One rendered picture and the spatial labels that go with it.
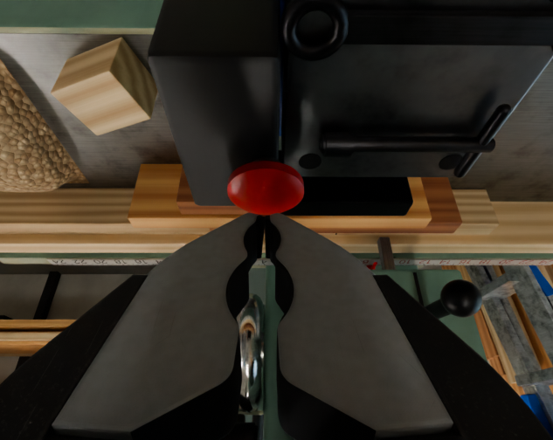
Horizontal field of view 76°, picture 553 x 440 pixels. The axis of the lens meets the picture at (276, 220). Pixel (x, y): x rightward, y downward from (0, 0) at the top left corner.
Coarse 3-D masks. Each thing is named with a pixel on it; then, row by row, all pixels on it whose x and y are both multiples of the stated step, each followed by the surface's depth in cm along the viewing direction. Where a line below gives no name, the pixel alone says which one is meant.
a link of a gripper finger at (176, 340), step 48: (240, 240) 10; (144, 288) 8; (192, 288) 8; (240, 288) 9; (144, 336) 7; (192, 336) 7; (96, 384) 6; (144, 384) 6; (192, 384) 6; (240, 384) 8; (96, 432) 5; (144, 432) 6; (192, 432) 6
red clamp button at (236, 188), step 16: (240, 176) 13; (256, 176) 13; (272, 176) 13; (288, 176) 13; (240, 192) 13; (256, 192) 13; (272, 192) 13; (288, 192) 13; (240, 208) 15; (256, 208) 14; (272, 208) 14; (288, 208) 14
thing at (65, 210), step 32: (0, 192) 33; (32, 192) 33; (64, 192) 33; (96, 192) 33; (128, 192) 33; (480, 192) 34; (0, 224) 32; (32, 224) 32; (64, 224) 32; (96, 224) 32; (128, 224) 32; (480, 224) 32
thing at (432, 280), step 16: (384, 272) 25; (400, 272) 25; (416, 272) 25; (432, 272) 25; (448, 272) 25; (416, 288) 24; (432, 288) 24; (448, 320) 23; (464, 320) 23; (464, 336) 23; (480, 352) 22
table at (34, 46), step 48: (0, 0) 22; (48, 0) 22; (96, 0) 22; (144, 0) 22; (0, 48) 21; (48, 48) 22; (144, 48) 22; (48, 96) 25; (528, 96) 25; (96, 144) 29; (144, 144) 29; (528, 144) 29; (528, 192) 35
